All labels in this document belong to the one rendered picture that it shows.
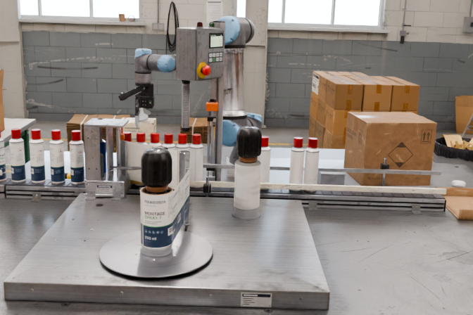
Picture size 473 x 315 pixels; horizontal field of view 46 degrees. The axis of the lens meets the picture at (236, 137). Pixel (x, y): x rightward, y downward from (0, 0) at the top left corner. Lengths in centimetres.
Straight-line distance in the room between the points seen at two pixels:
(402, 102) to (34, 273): 449
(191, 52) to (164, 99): 553
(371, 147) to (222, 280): 109
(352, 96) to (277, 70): 231
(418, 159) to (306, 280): 109
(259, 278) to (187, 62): 91
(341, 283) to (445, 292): 27
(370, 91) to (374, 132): 314
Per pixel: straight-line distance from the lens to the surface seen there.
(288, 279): 145
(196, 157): 206
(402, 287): 160
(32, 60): 781
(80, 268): 152
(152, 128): 257
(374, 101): 544
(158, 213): 148
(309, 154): 207
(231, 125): 227
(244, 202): 179
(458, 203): 233
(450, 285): 166
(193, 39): 201
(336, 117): 537
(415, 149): 238
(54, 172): 218
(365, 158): 231
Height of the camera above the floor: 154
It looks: 13 degrees down
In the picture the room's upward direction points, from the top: 2 degrees clockwise
